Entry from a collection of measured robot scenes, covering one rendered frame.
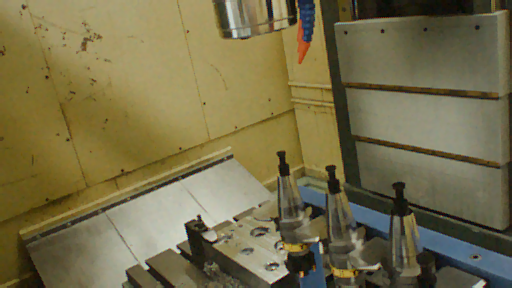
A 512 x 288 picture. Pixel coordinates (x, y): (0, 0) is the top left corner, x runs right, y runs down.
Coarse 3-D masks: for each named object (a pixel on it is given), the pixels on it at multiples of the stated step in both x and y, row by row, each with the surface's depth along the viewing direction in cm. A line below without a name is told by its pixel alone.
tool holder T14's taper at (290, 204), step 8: (280, 176) 75; (288, 176) 75; (280, 184) 76; (288, 184) 75; (296, 184) 76; (280, 192) 76; (288, 192) 75; (296, 192) 76; (280, 200) 76; (288, 200) 76; (296, 200) 76; (280, 208) 77; (288, 208) 76; (296, 208) 76; (304, 208) 77; (280, 216) 77; (288, 216) 76; (296, 216) 76
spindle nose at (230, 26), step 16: (224, 0) 90; (240, 0) 89; (256, 0) 88; (272, 0) 89; (288, 0) 91; (224, 16) 91; (240, 16) 90; (256, 16) 89; (272, 16) 90; (288, 16) 92; (224, 32) 93; (240, 32) 91; (256, 32) 90; (272, 32) 91
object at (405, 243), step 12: (396, 216) 58; (408, 216) 57; (396, 228) 58; (408, 228) 58; (396, 240) 58; (408, 240) 58; (420, 240) 59; (396, 252) 59; (408, 252) 58; (420, 252) 59; (396, 264) 59; (408, 264) 58
